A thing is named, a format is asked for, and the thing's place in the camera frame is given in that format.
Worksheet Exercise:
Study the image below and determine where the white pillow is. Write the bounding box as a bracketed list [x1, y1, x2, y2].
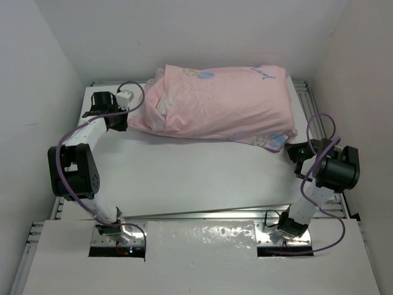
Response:
[156, 92, 172, 118]

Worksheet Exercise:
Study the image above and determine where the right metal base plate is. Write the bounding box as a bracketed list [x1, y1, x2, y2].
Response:
[254, 221, 312, 247]

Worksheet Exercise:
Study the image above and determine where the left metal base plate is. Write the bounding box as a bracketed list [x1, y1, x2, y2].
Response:
[91, 224, 146, 247]

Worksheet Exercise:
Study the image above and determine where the metal base plate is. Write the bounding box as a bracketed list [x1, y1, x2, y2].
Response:
[91, 224, 146, 247]
[254, 221, 312, 247]

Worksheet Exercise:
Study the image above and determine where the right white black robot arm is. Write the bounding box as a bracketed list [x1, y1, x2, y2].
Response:
[277, 138, 360, 238]

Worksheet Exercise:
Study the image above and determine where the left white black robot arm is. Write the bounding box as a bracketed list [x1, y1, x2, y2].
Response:
[47, 90, 134, 240]

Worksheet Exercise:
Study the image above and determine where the pink purple pillowcase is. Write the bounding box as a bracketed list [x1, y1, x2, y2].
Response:
[128, 65, 298, 152]

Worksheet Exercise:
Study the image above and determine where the white front cover board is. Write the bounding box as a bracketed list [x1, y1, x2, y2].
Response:
[24, 220, 379, 294]

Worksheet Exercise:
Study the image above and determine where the aluminium frame rail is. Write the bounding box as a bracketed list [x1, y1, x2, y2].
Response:
[292, 81, 350, 219]

